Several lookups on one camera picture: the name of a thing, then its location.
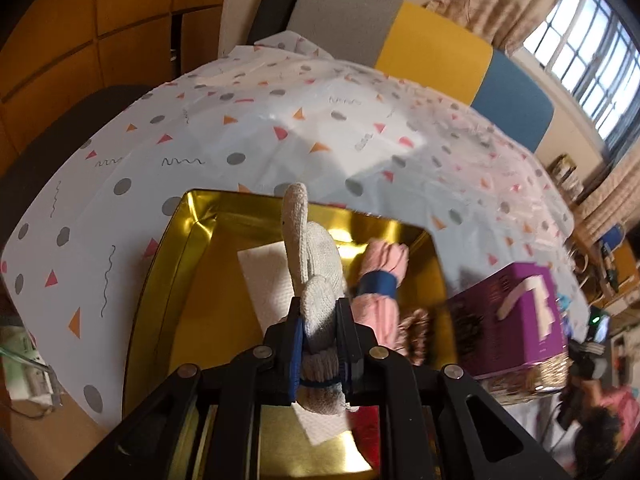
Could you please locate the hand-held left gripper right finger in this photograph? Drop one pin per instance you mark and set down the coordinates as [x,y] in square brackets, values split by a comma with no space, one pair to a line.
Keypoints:
[346,347]

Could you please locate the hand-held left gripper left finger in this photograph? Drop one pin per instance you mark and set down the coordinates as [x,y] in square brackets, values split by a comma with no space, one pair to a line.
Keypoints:
[296,347]

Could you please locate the pink towel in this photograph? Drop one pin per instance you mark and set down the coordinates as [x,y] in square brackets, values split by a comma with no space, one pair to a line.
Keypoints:
[382,305]

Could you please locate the pink satin scrunchie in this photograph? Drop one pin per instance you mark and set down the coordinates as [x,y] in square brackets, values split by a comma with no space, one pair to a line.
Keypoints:
[415,332]

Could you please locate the white paper towel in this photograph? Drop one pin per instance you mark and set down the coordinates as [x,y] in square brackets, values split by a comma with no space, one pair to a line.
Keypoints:
[265,280]

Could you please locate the white knit glove roll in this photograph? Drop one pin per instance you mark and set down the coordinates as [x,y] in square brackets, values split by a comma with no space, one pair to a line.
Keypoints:
[312,270]

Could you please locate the red cloth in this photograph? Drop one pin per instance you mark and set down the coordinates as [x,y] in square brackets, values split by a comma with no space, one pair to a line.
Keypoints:
[365,430]

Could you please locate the gold metal tin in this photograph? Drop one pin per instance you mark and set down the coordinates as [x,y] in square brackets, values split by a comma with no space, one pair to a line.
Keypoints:
[215,270]

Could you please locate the pink blanket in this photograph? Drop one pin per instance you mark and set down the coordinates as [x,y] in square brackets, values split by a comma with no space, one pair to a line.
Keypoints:
[620,402]

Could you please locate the gold ornate tissue box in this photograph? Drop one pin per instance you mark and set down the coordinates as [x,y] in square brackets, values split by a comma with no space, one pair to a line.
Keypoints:
[530,382]

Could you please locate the purple tissue box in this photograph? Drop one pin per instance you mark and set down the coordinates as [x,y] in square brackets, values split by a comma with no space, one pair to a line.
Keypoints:
[510,320]

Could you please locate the blue folding chair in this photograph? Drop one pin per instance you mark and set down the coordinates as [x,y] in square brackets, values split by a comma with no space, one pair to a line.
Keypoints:
[612,240]

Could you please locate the beige patterned curtain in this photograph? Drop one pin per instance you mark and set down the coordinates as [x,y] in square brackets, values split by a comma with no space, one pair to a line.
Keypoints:
[610,195]

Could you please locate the row of small boxes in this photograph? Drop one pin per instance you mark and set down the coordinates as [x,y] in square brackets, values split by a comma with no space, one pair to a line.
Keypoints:
[567,175]

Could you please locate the patterned plastic tablecloth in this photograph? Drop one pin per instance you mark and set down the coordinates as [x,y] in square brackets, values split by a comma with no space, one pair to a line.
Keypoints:
[300,125]

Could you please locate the grey yellow blue sofa backrest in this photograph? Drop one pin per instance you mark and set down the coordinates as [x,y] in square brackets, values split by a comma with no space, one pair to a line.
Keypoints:
[435,55]

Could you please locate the barred window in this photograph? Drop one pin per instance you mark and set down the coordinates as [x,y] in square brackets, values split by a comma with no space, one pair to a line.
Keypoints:
[590,45]

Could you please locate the beige starfish curtain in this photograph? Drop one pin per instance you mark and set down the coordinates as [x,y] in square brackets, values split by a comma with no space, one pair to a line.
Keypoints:
[500,0]

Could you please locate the wooden wardrobe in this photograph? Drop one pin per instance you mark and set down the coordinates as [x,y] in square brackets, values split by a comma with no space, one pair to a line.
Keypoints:
[100,20]

